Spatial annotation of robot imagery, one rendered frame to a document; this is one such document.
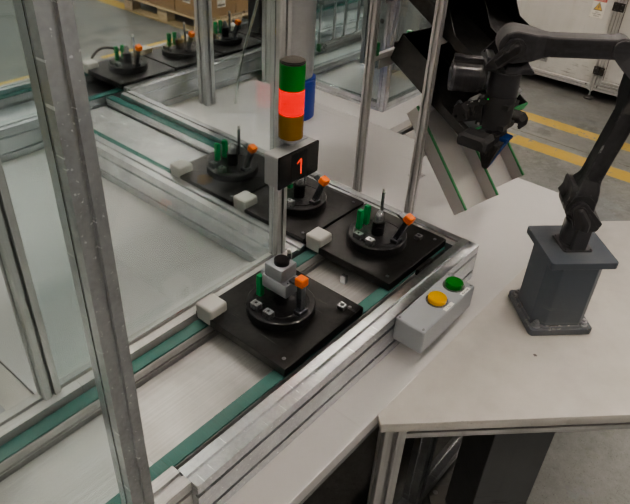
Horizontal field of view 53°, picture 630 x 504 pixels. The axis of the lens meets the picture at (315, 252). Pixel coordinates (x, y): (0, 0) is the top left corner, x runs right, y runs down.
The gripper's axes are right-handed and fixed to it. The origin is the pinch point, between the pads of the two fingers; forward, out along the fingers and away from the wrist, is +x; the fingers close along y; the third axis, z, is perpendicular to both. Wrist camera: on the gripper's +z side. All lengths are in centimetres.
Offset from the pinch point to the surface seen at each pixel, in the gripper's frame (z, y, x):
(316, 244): 28.8, 17.1, 27.8
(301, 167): 28.9, 23.4, 5.6
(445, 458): -3, -13, 107
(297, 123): 29.2, 24.8, -4.4
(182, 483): 4, 78, 29
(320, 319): 11.8, 36.0, 28.4
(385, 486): -9, 36, 64
